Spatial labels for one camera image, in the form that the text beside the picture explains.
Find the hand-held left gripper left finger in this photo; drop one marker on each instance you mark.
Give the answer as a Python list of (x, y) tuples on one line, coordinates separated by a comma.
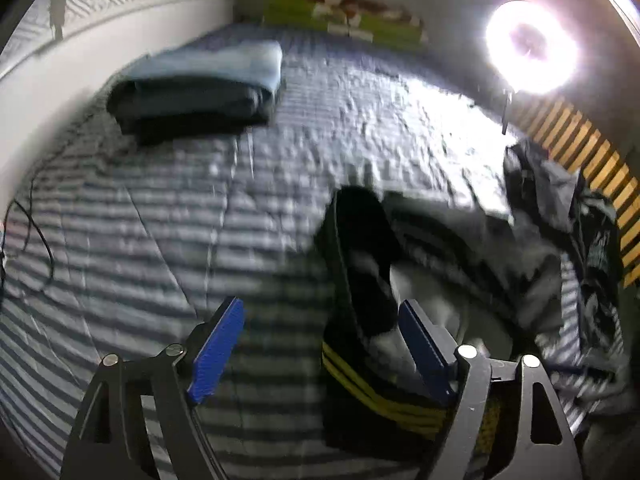
[(220, 350)]

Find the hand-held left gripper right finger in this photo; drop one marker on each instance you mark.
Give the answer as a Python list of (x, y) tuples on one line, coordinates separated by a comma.
[(425, 345)]

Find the black yellow-striped pants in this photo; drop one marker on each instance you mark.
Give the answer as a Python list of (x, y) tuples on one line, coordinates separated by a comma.
[(360, 240)]

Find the dark folded pants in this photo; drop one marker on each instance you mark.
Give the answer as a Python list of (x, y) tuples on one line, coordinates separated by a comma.
[(185, 115)]

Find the grey striped blanket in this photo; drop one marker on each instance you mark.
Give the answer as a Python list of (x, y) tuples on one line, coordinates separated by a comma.
[(200, 210)]

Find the pile of dark clothes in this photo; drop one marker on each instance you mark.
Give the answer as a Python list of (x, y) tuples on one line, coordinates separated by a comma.
[(595, 240)]

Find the wooden slatted headboard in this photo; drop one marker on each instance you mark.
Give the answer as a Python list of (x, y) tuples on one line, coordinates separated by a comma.
[(605, 160)]

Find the stack of folded clothes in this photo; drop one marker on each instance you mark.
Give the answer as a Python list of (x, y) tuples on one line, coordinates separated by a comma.
[(210, 67)]

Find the green patterned pillow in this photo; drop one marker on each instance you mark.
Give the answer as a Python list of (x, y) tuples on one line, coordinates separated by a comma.
[(380, 27)]

